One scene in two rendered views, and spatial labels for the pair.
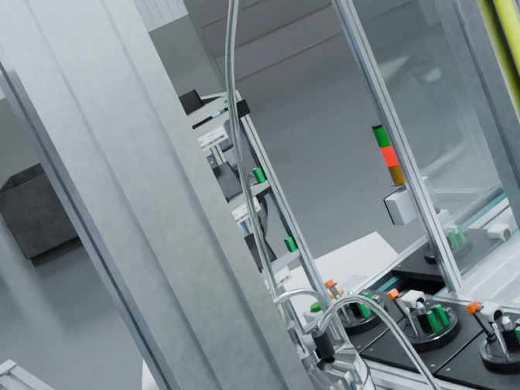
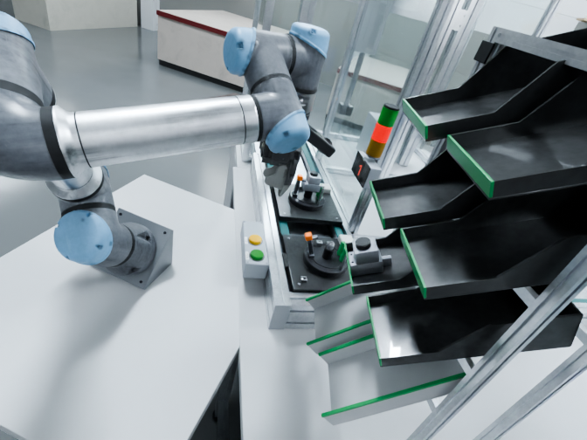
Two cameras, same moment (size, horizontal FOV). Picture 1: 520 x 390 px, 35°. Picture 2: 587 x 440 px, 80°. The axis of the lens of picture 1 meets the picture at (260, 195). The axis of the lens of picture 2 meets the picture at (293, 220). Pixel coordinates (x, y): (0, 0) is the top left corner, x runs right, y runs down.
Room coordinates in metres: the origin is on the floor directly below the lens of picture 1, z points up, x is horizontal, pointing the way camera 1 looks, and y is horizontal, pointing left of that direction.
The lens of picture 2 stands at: (1.86, 0.74, 1.65)
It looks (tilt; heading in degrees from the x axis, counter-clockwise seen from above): 34 degrees down; 281
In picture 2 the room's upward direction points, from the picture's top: 16 degrees clockwise
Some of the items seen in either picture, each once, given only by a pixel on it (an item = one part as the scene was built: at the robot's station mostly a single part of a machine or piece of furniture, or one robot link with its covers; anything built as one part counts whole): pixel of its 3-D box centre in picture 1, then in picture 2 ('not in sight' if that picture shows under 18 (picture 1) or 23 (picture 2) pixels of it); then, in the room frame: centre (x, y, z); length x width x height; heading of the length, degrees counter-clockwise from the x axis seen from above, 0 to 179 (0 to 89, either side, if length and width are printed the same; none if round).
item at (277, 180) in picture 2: not in sight; (277, 182); (2.05, 0.06, 1.27); 0.06 x 0.03 x 0.09; 29
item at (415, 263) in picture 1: (450, 253); (305, 202); (2.05, -0.40, 0.96); 0.24 x 0.24 x 0.02; 29
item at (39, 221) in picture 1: (59, 203); not in sight; (8.71, 2.01, 0.42); 1.21 x 0.99 x 0.85; 0
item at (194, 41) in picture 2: not in sight; (237, 49); (4.81, -5.39, 0.39); 2.09 x 1.77 x 0.79; 91
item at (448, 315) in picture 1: (423, 316); not in sight; (1.67, -0.22, 1.01); 0.24 x 0.24 x 0.13; 29
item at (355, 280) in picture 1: (340, 303); (253, 248); (2.11, -0.08, 0.93); 0.21 x 0.07 x 0.06; 119
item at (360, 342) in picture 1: (355, 303); (328, 250); (1.89, -0.10, 1.01); 0.24 x 0.24 x 0.13; 29
